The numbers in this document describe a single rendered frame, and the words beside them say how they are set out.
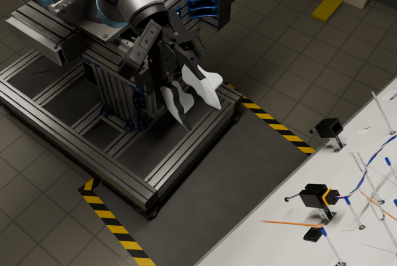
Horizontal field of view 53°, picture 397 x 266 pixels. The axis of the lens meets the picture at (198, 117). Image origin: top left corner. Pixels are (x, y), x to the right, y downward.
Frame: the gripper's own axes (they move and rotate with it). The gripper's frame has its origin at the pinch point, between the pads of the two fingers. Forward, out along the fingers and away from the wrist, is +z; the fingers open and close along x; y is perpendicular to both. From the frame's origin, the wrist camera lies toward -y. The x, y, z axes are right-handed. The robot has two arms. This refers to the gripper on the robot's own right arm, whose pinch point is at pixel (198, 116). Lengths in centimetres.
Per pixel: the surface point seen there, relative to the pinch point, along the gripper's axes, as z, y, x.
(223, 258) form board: 32, 19, 40
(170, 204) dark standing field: 19, 77, 133
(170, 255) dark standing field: 40, 60, 129
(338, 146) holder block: 25, 64, 20
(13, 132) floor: -65, 46, 192
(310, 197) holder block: 27.4, 29.1, 11.8
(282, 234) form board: 33, 28, 25
